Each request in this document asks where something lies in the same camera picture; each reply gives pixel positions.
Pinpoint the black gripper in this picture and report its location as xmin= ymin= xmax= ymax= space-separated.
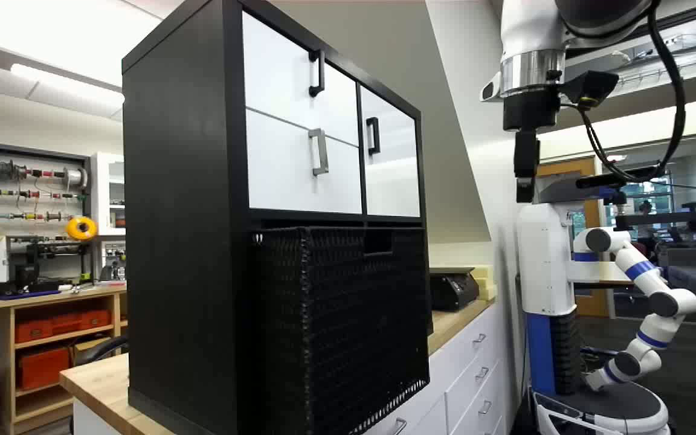
xmin=501 ymin=84 xmax=563 ymax=205

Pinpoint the black woven basket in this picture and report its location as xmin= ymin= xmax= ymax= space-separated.
xmin=249 ymin=222 xmax=432 ymax=435

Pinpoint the white lower cabinet drawer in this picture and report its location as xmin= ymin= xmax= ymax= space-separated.
xmin=244 ymin=106 xmax=366 ymax=219

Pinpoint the white cabinet drawer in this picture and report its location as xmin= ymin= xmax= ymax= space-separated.
xmin=244 ymin=106 xmax=366 ymax=219
xmin=239 ymin=10 xmax=362 ymax=147

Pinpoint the white upper cabinet drawer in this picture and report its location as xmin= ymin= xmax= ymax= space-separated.
xmin=239 ymin=10 xmax=362 ymax=147

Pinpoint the black and white cabinet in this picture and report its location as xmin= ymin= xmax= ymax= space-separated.
xmin=121 ymin=0 xmax=432 ymax=435

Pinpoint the white and blue mobile robot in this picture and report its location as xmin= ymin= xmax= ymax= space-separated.
xmin=515 ymin=165 xmax=675 ymax=435

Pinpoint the black device on counter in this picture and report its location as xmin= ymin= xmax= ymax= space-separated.
xmin=429 ymin=266 xmax=481 ymax=315

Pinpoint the white counter drawer unit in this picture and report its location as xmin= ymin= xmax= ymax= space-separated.
xmin=362 ymin=300 xmax=511 ymax=435

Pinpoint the yellow tape spool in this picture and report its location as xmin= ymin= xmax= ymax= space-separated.
xmin=64 ymin=213 xmax=102 ymax=246

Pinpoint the ceiling light panel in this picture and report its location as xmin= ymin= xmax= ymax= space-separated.
xmin=0 ymin=35 xmax=128 ymax=123

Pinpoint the red storage bin flat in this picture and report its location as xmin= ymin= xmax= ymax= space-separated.
xmin=15 ymin=306 xmax=117 ymax=347

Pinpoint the grey tool rack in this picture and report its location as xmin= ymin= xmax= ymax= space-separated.
xmin=0 ymin=141 xmax=96 ymax=238

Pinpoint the wooden workbench with shelves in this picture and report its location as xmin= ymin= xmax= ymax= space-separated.
xmin=0 ymin=280 xmax=131 ymax=435

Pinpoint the red storage bin large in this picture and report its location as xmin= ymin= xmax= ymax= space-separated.
xmin=15 ymin=343 xmax=76 ymax=394

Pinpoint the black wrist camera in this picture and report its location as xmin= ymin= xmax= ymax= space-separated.
xmin=563 ymin=69 xmax=622 ymax=115

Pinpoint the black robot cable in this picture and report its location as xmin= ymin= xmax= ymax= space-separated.
xmin=558 ymin=0 xmax=689 ymax=184

